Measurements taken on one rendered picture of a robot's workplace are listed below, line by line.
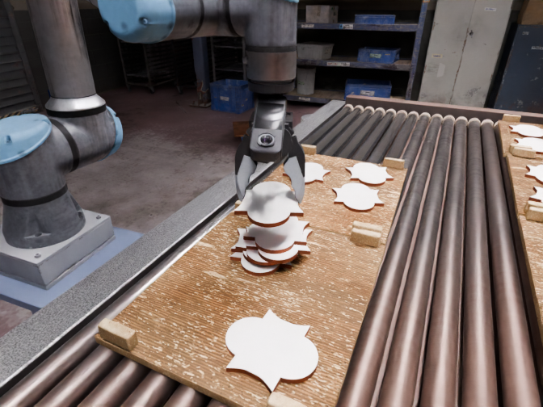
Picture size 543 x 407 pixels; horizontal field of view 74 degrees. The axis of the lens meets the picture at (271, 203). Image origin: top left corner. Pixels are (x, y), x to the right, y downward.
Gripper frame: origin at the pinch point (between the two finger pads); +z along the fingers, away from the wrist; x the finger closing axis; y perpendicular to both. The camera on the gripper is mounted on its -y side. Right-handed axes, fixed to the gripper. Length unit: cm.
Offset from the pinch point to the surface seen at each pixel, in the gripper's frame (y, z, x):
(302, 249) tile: -3.1, 8.2, -6.0
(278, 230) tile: 1.3, 7.2, -1.5
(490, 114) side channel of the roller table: 103, 11, -87
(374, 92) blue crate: 458, 79, -111
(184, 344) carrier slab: -21.5, 12.1, 10.7
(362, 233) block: 4.7, 9.5, -18.0
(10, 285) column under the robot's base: -5, 19, 51
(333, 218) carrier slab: 14.3, 12.0, -13.3
